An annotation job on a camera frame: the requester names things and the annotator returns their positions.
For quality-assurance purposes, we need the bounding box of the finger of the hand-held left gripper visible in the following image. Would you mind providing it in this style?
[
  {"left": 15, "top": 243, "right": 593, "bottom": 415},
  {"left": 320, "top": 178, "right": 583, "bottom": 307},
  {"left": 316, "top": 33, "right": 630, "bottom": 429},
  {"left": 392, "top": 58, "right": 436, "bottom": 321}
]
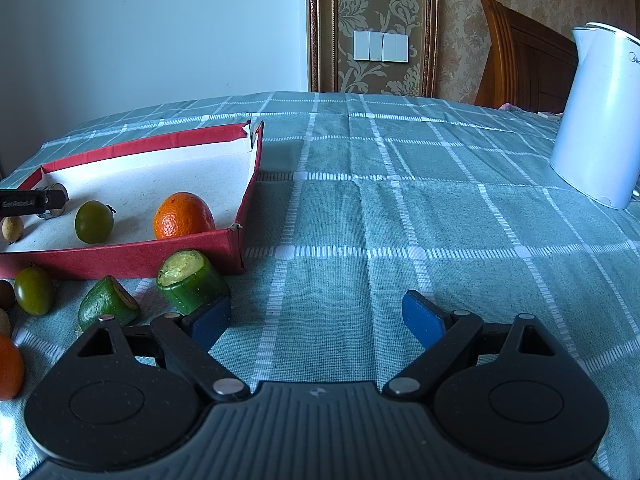
[{"left": 35, "top": 184, "right": 70, "bottom": 221}]

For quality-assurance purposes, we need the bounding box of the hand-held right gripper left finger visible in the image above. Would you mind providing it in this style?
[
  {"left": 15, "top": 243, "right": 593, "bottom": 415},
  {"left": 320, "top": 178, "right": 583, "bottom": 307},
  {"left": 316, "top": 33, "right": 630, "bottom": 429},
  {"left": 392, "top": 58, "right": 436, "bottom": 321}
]
[{"left": 75, "top": 296, "right": 251, "bottom": 402}]

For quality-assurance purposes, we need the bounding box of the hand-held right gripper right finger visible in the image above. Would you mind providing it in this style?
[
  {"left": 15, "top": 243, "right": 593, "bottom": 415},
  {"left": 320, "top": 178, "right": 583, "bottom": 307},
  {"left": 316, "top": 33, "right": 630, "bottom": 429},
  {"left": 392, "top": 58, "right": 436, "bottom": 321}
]
[{"left": 382, "top": 290, "right": 562, "bottom": 402}]

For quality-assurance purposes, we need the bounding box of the green tomato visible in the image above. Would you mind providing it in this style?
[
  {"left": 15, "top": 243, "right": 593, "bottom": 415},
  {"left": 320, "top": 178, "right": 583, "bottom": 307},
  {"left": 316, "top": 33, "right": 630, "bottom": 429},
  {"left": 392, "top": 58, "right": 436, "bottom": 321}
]
[
  {"left": 75, "top": 200, "right": 115, "bottom": 245},
  {"left": 13, "top": 265, "right": 55, "bottom": 317}
]

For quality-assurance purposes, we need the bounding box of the cucumber piece with cut face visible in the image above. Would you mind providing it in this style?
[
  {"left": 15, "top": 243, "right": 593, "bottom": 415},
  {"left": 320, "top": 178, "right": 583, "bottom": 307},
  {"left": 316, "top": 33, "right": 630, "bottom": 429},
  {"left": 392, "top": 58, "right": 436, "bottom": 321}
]
[{"left": 156, "top": 249, "right": 231, "bottom": 316}]

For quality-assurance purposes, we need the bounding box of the red cardboard box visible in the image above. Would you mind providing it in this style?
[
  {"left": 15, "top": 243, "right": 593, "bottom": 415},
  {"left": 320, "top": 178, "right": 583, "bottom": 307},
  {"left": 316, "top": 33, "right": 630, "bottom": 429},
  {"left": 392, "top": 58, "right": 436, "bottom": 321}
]
[{"left": 0, "top": 120, "right": 265, "bottom": 281}]

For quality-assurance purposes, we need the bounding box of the cucumber end piece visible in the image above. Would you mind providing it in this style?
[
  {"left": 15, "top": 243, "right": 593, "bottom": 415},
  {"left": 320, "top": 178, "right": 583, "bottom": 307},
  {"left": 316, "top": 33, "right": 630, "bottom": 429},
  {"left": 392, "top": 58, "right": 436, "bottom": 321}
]
[{"left": 78, "top": 275, "right": 141, "bottom": 331}]

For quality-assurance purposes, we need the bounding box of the orange mandarin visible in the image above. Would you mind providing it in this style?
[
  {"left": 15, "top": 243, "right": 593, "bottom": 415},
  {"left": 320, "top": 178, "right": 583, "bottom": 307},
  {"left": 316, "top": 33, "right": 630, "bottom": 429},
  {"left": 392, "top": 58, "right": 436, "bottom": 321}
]
[
  {"left": 0, "top": 334, "right": 26, "bottom": 401},
  {"left": 154, "top": 192, "right": 216, "bottom": 241}
]

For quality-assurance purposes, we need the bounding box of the green checked tablecloth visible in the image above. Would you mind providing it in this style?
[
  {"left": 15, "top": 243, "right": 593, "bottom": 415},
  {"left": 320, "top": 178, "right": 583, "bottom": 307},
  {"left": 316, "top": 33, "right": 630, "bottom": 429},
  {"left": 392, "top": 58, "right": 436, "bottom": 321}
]
[{"left": 0, "top": 91, "right": 640, "bottom": 480}]

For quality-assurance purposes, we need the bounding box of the pink cloth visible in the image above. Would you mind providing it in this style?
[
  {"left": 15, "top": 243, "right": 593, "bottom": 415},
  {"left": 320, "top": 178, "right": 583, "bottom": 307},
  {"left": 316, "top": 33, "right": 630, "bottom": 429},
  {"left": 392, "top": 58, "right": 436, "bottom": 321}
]
[{"left": 497, "top": 102, "right": 562, "bottom": 119}]

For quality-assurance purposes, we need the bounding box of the white electric kettle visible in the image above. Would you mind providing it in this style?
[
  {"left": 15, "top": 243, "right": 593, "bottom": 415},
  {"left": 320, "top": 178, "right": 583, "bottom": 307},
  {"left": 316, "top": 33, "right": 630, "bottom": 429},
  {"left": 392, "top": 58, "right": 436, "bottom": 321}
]
[{"left": 550, "top": 22, "right": 640, "bottom": 210}]

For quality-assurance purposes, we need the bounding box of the wooden headboard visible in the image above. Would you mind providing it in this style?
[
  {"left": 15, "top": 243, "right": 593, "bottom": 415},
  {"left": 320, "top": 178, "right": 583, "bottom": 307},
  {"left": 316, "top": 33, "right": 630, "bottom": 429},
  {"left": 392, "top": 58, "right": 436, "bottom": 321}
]
[{"left": 474, "top": 0, "right": 579, "bottom": 115}]

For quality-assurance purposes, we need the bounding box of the white wall switch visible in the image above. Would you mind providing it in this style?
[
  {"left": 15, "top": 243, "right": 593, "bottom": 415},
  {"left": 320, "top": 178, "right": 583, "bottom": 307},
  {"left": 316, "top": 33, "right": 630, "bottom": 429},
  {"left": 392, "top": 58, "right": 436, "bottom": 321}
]
[{"left": 353, "top": 30, "right": 410, "bottom": 63}]

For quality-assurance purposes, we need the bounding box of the gold framed wall panel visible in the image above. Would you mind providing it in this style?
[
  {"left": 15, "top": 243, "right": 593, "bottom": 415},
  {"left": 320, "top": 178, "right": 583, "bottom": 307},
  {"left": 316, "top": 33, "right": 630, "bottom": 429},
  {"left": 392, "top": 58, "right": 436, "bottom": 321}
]
[{"left": 306, "top": 0, "right": 441, "bottom": 99}]

